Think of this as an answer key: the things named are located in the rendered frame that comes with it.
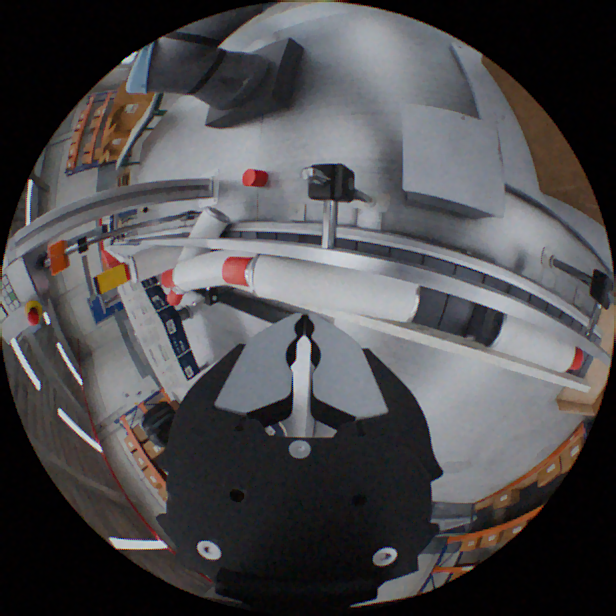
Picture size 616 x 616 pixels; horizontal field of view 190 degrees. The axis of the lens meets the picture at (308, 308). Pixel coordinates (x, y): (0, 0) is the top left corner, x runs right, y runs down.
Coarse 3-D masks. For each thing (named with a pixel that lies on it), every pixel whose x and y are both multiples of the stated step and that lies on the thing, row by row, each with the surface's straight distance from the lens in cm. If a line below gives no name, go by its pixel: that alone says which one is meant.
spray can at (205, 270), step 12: (216, 252) 29; (228, 252) 27; (240, 252) 26; (252, 252) 25; (180, 264) 33; (192, 264) 31; (204, 264) 29; (216, 264) 28; (168, 276) 36; (180, 276) 32; (192, 276) 30; (204, 276) 29; (216, 276) 28; (180, 288) 34; (192, 288) 33
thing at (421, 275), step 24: (144, 240) 63; (168, 240) 41; (192, 240) 31; (216, 240) 25; (240, 240) 22; (264, 240) 20; (336, 264) 15; (360, 264) 15; (384, 264) 14; (408, 264) 14; (432, 288) 15; (456, 288) 15; (480, 288) 15; (504, 312) 17; (528, 312) 18; (576, 336) 24; (600, 360) 33
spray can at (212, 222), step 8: (208, 208) 36; (200, 216) 36; (208, 216) 34; (216, 216) 33; (224, 216) 37; (200, 224) 35; (208, 224) 34; (216, 224) 34; (224, 224) 35; (192, 232) 36; (200, 232) 35; (208, 232) 34; (216, 232) 35; (184, 248) 37; (192, 248) 36; (200, 248) 35; (208, 248) 36; (184, 256) 37; (192, 256) 36; (176, 288) 40; (168, 296) 43; (176, 296) 42; (176, 304) 43
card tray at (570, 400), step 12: (600, 312) 53; (612, 312) 60; (600, 324) 55; (612, 324) 62; (612, 336) 65; (612, 348) 69; (588, 372) 61; (600, 372) 69; (600, 384) 75; (564, 396) 58; (576, 396) 64; (588, 396) 72; (600, 396) 81; (564, 408) 57; (576, 408) 65; (588, 408) 76
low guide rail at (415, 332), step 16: (240, 288) 31; (352, 320) 22; (368, 320) 22; (384, 320) 22; (400, 336) 22; (416, 336) 22; (432, 336) 22; (448, 336) 23; (464, 352) 23; (480, 352) 24; (496, 352) 25; (512, 368) 27; (528, 368) 29; (544, 368) 32; (560, 384) 36; (576, 384) 41
